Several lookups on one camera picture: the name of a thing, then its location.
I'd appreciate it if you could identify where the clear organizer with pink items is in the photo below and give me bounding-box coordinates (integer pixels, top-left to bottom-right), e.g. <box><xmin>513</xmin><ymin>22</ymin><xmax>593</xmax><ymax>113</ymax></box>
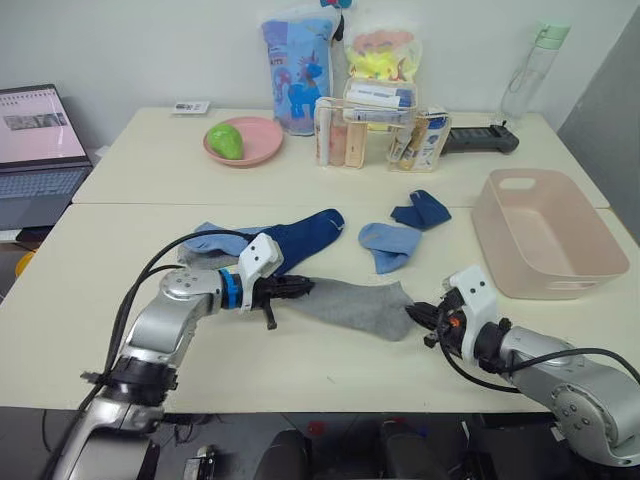
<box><xmin>313</xmin><ymin>96</ymin><xmax>372</xmax><ymax>169</ymax></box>

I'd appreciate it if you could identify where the yellow round object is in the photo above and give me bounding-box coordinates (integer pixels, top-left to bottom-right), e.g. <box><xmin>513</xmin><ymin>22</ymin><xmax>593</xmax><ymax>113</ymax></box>
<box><xmin>14</xmin><ymin>251</ymin><xmax>37</xmax><ymax>279</ymax></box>

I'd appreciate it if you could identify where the blue and white carton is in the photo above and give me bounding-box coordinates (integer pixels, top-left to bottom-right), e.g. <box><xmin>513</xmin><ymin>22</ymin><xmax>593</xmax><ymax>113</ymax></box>
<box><xmin>417</xmin><ymin>114</ymin><xmax>448</xmax><ymax>169</ymax></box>

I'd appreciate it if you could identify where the pink plastic container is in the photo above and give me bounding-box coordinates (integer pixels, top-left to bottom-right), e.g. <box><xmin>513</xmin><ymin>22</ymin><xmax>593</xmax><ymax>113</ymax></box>
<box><xmin>470</xmin><ymin>168</ymin><xmax>631</xmax><ymax>301</ymax></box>

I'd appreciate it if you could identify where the black handheld device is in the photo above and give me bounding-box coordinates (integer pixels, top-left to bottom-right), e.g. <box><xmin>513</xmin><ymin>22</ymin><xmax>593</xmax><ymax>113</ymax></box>
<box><xmin>442</xmin><ymin>122</ymin><xmax>521</xmax><ymax>156</ymax></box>

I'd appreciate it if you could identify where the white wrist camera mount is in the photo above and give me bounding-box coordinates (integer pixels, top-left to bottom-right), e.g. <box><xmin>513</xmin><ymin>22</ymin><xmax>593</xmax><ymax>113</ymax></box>
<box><xmin>448</xmin><ymin>265</ymin><xmax>498</xmax><ymax>362</ymax></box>
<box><xmin>237</xmin><ymin>233</ymin><xmax>285</xmax><ymax>314</ymax></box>

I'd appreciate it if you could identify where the white label card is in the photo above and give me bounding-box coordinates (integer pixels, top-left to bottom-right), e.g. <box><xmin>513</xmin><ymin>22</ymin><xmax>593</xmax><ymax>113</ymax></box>
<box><xmin>171</xmin><ymin>100</ymin><xmax>212</xmax><ymax>117</ymax></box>

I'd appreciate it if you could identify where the light blue sock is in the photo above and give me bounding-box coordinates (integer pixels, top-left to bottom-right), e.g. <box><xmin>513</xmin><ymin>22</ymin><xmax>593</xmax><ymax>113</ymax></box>
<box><xmin>180</xmin><ymin>222</ymin><xmax>266</xmax><ymax>258</ymax></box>
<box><xmin>357</xmin><ymin>222</ymin><xmax>424</xmax><ymax>276</ymax></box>

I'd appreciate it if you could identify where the green fruit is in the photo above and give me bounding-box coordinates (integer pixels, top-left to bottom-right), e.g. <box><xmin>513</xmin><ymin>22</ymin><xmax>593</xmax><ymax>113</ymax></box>
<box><xmin>206</xmin><ymin>123</ymin><xmax>246</xmax><ymax>161</ymax></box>

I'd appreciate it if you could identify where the dark rounded shape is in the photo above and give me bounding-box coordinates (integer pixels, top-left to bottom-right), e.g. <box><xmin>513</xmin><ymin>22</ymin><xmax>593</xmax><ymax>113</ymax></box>
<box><xmin>378</xmin><ymin>422</ymin><xmax>437</xmax><ymax>480</ymax></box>
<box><xmin>268</xmin><ymin>428</ymin><xmax>314</xmax><ymax>480</ymax></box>

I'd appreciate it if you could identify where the clear organizer with blue carton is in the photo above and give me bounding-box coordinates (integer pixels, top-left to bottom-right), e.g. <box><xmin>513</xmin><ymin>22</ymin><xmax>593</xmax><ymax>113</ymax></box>
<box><xmin>387</xmin><ymin>107</ymin><xmax>452</xmax><ymax>174</ymax></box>

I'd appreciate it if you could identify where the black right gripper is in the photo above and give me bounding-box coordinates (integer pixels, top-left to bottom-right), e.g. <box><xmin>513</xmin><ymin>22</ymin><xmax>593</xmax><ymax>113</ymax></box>
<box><xmin>403</xmin><ymin>287</ymin><xmax>470</xmax><ymax>352</ymax></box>

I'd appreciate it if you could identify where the blue unicorn print bag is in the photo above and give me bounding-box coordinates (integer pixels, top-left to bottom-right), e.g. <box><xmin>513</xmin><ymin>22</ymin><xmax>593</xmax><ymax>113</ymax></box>
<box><xmin>260</xmin><ymin>14</ymin><xmax>342</xmax><ymax>138</ymax></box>

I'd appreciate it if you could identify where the grey laptop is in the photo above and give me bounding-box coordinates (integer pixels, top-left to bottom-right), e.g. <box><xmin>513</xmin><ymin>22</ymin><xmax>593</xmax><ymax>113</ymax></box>
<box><xmin>0</xmin><ymin>83</ymin><xmax>95</xmax><ymax>232</ymax></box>

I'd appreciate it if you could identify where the clear bottle with green lid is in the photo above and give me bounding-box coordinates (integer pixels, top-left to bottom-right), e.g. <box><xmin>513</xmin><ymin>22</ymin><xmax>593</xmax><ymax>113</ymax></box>
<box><xmin>501</xmin><ymin>20</ymin><xmax>572</xmax><ymax>120</ymax></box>

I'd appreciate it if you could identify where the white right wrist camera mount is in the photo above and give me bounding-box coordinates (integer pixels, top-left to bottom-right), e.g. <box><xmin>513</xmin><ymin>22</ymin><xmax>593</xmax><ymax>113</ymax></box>
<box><xmin>448</xmin><ymin>265</ymin><xmax>498</xmax><ymax>362</ymax></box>

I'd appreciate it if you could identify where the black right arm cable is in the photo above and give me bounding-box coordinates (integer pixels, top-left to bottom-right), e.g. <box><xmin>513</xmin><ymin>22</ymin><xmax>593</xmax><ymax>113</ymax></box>
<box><xmin>439</xmin><ymin>343</ymin><xmax>640</xmax><ymax>396</ymax></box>

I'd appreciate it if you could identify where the clear box with tubes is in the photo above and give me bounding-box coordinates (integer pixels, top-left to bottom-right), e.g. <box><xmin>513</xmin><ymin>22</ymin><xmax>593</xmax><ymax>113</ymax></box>
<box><xmin>342</xmin><ymin>77</ymin><xmax>419</xmax><ymax>126</ymax></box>

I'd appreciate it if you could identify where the dark blue sock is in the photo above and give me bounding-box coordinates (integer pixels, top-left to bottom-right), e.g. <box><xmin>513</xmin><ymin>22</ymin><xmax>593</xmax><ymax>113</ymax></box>
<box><xmin>247</xmin><ymin>208</ymin><xmax>347</xmax><ymax>277</ymax></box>
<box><xmin>389</xmin><ymin>188</ymin><xmax>453</xmax><ymax>231</ymax></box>

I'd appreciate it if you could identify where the clear bag with yellow contents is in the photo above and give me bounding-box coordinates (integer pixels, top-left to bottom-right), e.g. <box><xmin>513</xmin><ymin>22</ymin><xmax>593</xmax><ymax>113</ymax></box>
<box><xmin>344</xmin><ymin>24</ymin><xmax>424</xmax><ymax>84</ymax></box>

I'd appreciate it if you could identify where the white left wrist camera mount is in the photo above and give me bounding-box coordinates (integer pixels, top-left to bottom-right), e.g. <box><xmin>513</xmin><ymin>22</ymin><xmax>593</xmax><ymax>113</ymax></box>
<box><xmin>237</xmin><ymin>233</ymin><xmax>285</xmax><ymax>314</ymax></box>

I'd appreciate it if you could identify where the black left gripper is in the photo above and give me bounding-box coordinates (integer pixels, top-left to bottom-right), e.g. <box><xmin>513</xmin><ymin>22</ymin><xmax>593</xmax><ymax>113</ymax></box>
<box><xmin>251</xmin><ymin>273</ymin><xmax>316</xmax><ymax>332</ymax></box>

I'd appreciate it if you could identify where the grey ankle sock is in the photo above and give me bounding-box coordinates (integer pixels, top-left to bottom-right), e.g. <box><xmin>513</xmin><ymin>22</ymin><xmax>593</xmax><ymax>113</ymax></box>
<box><xmin>292</xmin><ymin>279</ymin><xmax>414</xmax><ymax>343</ymax></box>
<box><xmin>176</xmin><ymin>249</ymin><xmax>242</xmax><ymax>272</ymax></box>

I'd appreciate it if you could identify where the pink plate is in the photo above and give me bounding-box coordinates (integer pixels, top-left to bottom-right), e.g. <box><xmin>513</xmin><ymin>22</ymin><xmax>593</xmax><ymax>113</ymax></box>
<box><xmin>202</xmin><ymin>116</ymin><xmax>285</xmax><ymax>169</ymax></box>

